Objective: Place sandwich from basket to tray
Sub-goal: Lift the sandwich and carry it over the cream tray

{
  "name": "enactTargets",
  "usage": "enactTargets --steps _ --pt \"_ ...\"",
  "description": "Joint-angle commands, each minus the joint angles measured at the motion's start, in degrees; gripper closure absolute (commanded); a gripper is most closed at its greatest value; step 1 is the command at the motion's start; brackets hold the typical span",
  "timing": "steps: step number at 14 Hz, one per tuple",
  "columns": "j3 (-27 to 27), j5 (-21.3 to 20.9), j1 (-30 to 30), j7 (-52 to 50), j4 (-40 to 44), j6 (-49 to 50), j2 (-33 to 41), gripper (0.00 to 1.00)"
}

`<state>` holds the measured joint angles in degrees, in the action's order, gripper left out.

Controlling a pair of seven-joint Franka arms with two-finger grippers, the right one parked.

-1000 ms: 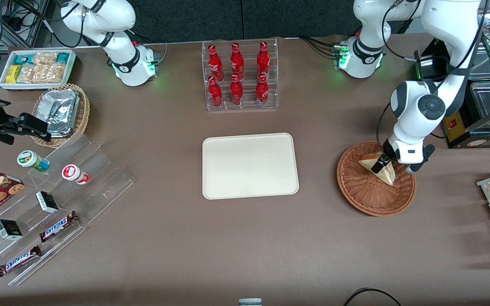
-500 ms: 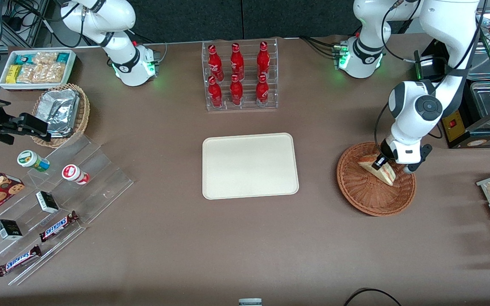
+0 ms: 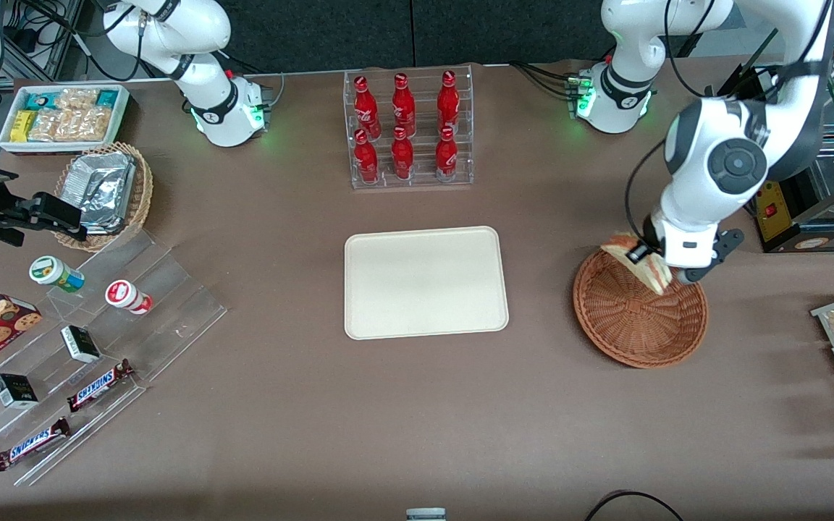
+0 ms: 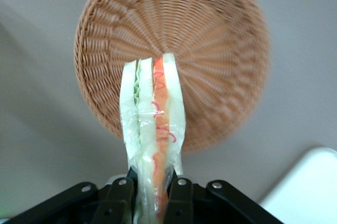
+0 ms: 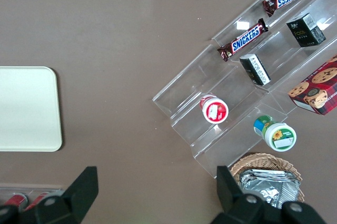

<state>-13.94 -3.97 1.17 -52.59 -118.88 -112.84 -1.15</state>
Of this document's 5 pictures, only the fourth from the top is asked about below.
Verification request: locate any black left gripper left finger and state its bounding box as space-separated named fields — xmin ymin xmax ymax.
xmin=0 ymin=168 xmax=139 ymax=224

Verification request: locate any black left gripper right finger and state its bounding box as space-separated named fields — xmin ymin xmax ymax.
xmin=163 ymin=172 xmax=284 ymax=224

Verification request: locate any triangle sandwich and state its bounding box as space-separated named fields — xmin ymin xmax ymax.
xmin=120 ymin=52 xmax=187 ymax=224

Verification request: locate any cream plastic tray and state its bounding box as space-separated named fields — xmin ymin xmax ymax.
xmin=259 ymin=147 xmax=337 ymax=224

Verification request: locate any round brown wicker basket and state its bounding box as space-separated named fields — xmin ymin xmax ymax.
xmin=73 ymin=0 xmax=272 ymax=154

